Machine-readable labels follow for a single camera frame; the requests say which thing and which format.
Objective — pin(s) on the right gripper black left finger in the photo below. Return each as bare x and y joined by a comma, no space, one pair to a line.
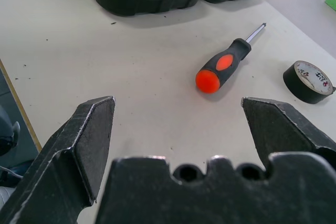
65,166

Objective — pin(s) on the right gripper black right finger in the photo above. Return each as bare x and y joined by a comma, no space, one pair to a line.
278,129

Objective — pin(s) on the black electrical tape roll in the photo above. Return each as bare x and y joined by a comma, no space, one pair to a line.
294,82

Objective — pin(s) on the black orange Phillips screwdriver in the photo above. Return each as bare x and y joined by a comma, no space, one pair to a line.
223,62

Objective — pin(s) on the dark grey rounded shape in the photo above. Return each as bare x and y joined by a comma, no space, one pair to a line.
6,129

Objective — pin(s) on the green block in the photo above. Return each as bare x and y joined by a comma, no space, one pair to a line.
331,1

